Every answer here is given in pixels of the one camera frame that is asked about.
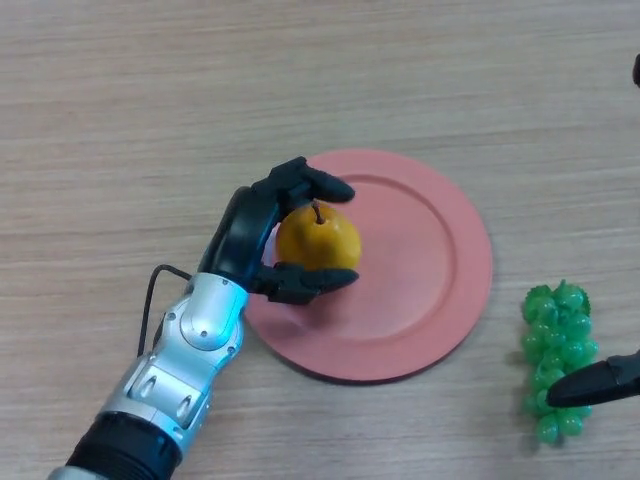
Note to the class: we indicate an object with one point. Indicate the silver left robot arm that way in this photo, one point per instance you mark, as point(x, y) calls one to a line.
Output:
point(180, 360)

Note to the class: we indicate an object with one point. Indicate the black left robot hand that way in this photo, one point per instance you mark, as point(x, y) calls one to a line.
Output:
point(240, 235)

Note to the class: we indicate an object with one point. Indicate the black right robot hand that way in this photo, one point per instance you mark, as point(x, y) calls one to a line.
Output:
point(590, 385)

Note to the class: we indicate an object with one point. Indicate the pink round plate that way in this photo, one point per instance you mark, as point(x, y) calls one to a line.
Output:
point(415, 280)

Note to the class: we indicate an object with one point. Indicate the green grape bunch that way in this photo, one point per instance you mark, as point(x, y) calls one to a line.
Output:
point(555, 325)

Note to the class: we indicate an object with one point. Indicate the yellow pear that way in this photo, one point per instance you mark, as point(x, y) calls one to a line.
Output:
point(320, 240)

